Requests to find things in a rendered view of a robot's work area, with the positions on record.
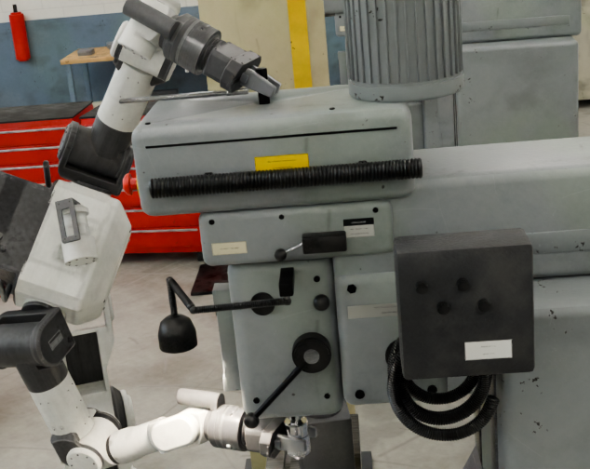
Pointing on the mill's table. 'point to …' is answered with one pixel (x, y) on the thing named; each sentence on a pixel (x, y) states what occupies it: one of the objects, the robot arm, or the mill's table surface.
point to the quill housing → (285, 338)
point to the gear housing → (351, 212)
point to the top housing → (270, 146)
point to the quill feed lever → (321, 349)
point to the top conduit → (286, 178)
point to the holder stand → (330, 442)
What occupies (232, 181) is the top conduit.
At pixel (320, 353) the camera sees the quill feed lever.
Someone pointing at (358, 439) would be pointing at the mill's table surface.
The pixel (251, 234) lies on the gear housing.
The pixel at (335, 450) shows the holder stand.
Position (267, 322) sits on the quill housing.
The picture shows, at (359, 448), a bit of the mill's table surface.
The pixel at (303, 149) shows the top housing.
